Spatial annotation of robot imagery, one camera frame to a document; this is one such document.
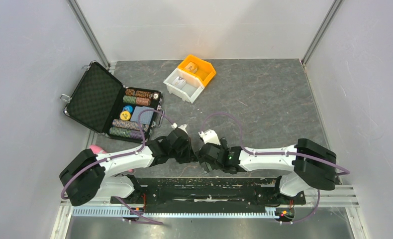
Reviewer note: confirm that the purple chip stack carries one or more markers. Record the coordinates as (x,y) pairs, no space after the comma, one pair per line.
(131,125)

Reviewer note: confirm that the pink handled tool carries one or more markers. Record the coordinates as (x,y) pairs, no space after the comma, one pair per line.
(97,149)

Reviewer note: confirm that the white plastic bin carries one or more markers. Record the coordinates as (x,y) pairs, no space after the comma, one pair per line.
(184,85)

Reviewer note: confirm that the blue playing card deck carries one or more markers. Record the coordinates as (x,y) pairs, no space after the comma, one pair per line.
(143,117)

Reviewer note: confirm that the orange plastic bin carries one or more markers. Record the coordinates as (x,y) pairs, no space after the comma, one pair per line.
(201,69)

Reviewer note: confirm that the brown chip stack top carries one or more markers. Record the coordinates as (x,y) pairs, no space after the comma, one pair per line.
(138,93)

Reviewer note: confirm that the orange blue chip stack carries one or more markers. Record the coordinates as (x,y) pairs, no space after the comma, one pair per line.
(143,101)

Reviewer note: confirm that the yellow poker chip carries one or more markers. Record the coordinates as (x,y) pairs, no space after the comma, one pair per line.
(125,115)

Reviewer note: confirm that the black poker chip case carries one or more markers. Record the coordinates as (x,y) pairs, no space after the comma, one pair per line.
(99,98)

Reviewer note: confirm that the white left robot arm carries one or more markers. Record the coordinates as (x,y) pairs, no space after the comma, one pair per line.
(91,175)

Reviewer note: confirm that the green brown chip stack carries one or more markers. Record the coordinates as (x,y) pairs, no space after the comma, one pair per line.
(125,133)

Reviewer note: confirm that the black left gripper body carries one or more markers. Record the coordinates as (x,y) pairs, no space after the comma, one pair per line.
(183,155)

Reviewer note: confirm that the blue poker chip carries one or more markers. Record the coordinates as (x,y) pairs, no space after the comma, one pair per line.
(128,108)

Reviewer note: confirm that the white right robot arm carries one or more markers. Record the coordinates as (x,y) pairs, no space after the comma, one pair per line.
(307,164)

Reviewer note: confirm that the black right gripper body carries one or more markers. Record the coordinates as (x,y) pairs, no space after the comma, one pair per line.
(223,145)

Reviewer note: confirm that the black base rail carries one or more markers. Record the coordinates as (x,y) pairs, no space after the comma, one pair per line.
(208,195)

